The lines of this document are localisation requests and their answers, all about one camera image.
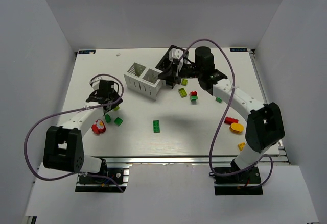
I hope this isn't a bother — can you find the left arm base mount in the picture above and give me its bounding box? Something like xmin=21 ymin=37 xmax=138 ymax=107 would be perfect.
xmin=75 ymin=159 xmax=129 ymax=193

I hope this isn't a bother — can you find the blue corner label right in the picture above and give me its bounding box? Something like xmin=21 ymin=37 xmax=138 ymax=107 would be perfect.
xmin=230 ymin=47 xmax=248 ymax=52

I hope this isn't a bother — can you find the green 2x4 lego plate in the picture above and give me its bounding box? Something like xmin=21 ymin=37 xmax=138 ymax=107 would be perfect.
xmin=153 ymin=120 xmax=160 ymax=133

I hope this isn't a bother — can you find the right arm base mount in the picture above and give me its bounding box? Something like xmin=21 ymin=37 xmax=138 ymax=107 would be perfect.
xmin=209 ymin=167 xmax=263 ymax=196

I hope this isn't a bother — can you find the black two-compartment container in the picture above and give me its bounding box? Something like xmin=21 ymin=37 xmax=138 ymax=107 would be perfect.
xmin=155 ymin=45 xmax=190 ymax=89

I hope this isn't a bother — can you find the green 2x2 lego brick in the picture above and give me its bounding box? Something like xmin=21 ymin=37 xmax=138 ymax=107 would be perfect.
xmin=114 ymin=117 xmax=123 ymax=126

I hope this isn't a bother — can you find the red and green lego stack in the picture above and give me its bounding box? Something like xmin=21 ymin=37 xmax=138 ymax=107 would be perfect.
xmin=189 ymin=91 xmax=198 ymax=104

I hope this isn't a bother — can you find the yellow 2x2 lego brick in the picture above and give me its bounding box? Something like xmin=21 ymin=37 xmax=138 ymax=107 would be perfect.
xmin=237 ymin=143 xmax=246 ymax=151

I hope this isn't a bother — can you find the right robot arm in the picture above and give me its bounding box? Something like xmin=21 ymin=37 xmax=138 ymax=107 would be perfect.
xmin=156 ymin=45 xmax=285 ymax=171

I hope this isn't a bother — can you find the red flower lego piece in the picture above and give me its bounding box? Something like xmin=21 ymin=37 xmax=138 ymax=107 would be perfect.
xmin=91 ymin=119 xmax=106 ymax=135

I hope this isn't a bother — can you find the blue corner label left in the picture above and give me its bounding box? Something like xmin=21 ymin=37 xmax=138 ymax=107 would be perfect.
xmin=78 ymin=49 xmax=96 ymax=55

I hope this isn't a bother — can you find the red 2x4 lego brick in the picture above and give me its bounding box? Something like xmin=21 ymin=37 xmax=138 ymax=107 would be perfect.
xmin=224 ymin=117 xmax=239 ymax=125

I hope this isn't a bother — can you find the yellow oval lego piece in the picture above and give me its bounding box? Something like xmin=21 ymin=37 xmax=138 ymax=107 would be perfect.
xmin=229 ymin=122 xmax=244 ymax=134

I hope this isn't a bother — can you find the blue corner label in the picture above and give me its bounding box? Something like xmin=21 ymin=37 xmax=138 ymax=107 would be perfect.
xmin=230 ymin=47 xmax=248 ymax=52
xmin=78 ymin=49 xmax=96 ymax=55

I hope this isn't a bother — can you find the lime 2x3 lego brick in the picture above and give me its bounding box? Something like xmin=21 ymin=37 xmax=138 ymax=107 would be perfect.
xmin=178 ymin=88 xmax=187 ymax=98

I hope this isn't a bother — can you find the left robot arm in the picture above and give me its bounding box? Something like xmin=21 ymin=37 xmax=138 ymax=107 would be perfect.
xmin=43 ymin=80 xmax=122 ymax=175

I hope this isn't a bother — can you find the lime small lego brick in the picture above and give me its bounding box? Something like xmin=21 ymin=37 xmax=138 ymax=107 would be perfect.
xmin=181 ymin=79 xmax=188 ymax=86

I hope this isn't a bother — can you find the small green lego brick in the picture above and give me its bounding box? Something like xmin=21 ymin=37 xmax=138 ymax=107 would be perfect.
xmin=104 ymin=114 xmax=111 ymax=123

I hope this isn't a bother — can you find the white two-compartment container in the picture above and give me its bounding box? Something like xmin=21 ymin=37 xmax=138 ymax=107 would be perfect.
xmin=124 ymin=63 xmax=165 ymax=101

